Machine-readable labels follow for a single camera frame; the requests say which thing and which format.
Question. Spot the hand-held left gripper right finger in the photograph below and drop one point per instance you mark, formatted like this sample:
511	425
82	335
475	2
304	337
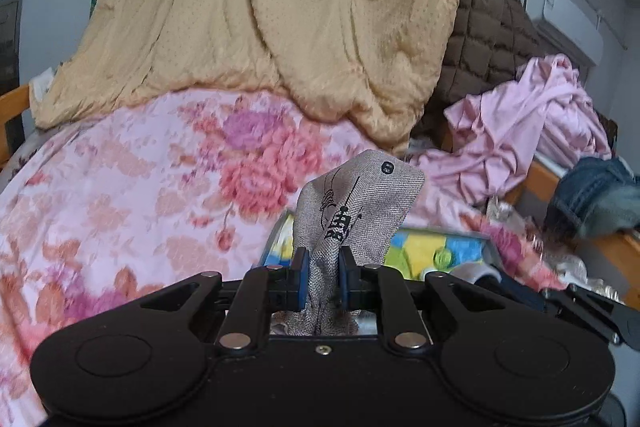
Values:
344	279

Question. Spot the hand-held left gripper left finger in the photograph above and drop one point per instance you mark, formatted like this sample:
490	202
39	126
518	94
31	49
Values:
301	277

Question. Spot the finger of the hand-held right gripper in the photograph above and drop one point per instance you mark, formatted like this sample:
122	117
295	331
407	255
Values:
522	297
595	314

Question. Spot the white sock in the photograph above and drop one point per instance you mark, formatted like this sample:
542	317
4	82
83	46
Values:
475	272

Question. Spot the grey box with colourful picture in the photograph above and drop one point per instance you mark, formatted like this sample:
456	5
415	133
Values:
420	252

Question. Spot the silver patterned cloth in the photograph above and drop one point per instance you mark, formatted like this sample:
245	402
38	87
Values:
570	264

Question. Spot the blue denim jeans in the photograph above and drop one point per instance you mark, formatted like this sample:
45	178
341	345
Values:
585	192

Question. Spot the pink garment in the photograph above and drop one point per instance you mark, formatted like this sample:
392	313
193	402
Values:
500	147

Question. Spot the pink floral bedspread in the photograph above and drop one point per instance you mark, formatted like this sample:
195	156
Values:
125	187

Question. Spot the brown quilted blanket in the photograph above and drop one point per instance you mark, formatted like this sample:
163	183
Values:
485	37

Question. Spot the white air conditioner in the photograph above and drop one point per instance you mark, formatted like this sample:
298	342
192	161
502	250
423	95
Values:
565	27

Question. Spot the yellow quilt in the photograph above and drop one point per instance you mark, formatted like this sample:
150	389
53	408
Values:
250	7

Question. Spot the wooden bed headboard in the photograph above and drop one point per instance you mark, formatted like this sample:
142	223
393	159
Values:
12	107

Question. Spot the grey door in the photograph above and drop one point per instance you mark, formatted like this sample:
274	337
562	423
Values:
9	37

